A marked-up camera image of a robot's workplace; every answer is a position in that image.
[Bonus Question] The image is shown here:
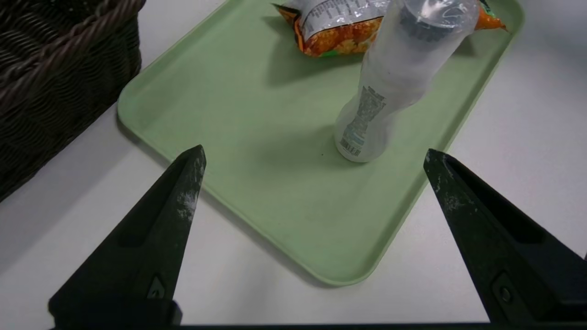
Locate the dark brown wicker basket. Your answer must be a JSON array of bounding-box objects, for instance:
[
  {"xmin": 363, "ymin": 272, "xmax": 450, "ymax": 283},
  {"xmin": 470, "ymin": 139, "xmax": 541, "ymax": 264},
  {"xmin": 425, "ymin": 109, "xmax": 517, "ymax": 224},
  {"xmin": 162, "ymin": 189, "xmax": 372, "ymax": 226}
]
[{"xmin": 0, "ymin": 0, "xmax": 146, "ymax": 202}]

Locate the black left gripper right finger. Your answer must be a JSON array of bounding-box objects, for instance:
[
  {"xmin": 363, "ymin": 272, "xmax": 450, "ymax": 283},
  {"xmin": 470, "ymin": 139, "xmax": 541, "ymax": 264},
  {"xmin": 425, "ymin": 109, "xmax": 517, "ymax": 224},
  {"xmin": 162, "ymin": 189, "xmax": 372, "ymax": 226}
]
[{"xmin": 423, "ymin": 148, "xmax": 587, "ymax": 327}]

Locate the orange snack packet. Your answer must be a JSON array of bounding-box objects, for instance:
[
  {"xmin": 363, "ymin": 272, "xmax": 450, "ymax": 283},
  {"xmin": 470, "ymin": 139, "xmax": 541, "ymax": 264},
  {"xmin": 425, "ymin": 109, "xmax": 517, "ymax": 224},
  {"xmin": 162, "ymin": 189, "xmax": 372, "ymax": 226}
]
[{"xmin": 274, "ymin": 0, "xmax": 507, "ymax": 58}]

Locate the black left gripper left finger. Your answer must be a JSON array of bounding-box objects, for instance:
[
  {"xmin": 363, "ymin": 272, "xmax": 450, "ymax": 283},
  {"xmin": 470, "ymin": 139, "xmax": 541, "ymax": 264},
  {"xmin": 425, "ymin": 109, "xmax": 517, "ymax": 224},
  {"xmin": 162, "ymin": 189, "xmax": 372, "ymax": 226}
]
[{"xmin": 48, "ymin": 145, "xmax": 207, "ymax": 327}]

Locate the translucent white plastic bottle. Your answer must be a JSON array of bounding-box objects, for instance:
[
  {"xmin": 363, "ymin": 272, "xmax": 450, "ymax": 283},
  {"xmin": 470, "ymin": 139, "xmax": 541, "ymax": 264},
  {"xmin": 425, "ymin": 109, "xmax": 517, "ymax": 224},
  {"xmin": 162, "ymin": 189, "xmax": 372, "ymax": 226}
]
[{"xmin": 334, "ymin": 0, "xmax": 480, "ymax": 163}]

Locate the light green plastic tray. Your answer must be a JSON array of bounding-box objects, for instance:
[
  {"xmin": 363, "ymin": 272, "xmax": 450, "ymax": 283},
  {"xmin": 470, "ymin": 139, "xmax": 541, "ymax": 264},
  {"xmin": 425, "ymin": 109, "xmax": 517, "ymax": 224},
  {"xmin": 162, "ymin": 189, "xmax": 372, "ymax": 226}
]
[{"xmin": 117, "ymin": 0, "xmax": 526, "ymax": 287}]

